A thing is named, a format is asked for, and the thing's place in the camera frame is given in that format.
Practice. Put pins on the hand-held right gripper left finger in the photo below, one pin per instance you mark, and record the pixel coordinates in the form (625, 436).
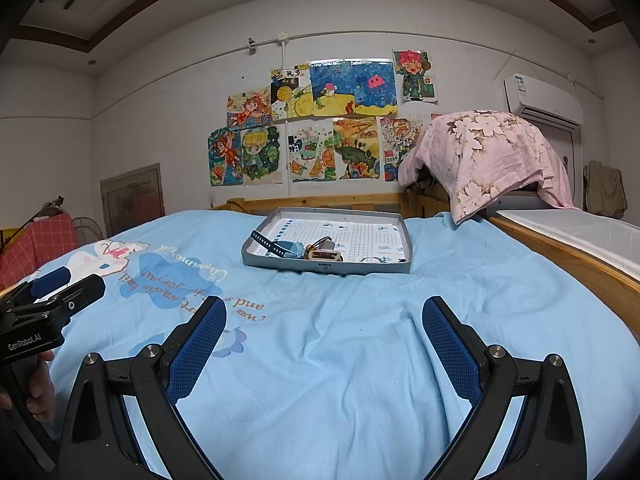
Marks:
(197, 355)

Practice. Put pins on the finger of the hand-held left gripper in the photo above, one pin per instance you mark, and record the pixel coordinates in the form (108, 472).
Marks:
(50, 279)
(80, 295)

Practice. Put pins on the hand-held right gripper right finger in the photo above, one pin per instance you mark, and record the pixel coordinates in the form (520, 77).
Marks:
(450, 355)

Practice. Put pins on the blue wrist watch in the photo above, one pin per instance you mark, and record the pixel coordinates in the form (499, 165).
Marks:
(287, 250)

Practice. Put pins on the grey cardboard tray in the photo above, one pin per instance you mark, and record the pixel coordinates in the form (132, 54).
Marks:
(360, 240)

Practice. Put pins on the beige hair claw clip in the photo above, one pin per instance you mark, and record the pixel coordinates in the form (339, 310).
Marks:
(325, 252)

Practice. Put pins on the person's left hand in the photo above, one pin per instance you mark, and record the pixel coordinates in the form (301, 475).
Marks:
(42, 390)

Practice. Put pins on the red checked cloth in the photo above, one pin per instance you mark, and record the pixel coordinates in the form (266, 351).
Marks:
(42, 245)

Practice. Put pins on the grey wooden door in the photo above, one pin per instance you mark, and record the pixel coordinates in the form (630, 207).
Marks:
(132, 200)

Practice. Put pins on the white mattress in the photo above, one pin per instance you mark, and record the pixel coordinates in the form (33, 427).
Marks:
(575, 232)

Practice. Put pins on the wooden bed headboard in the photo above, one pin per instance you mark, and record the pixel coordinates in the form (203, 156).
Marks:
(310, 202)

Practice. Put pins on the pink floral blanket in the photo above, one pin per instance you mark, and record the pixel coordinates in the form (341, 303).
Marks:
(490, 155)

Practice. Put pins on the olive green jacket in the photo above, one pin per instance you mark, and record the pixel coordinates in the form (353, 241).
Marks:
(605, 187)

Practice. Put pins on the white air conditioner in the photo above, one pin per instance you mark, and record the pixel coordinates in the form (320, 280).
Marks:
(540, 97)

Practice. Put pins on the white junction box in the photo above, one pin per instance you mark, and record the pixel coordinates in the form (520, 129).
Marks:
(283, 37)

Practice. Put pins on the wooden side bed frame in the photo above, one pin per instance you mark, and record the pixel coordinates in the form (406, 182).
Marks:
(555, 255)

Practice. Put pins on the group of colourful wall drawings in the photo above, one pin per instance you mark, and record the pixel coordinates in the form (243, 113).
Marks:
(340, 95)

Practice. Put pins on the small dark wall fixture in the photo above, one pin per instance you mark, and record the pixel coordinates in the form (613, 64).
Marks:
(251, 44)

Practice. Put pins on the white wall conduit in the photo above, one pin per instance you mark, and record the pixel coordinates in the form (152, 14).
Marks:
(283, 55)

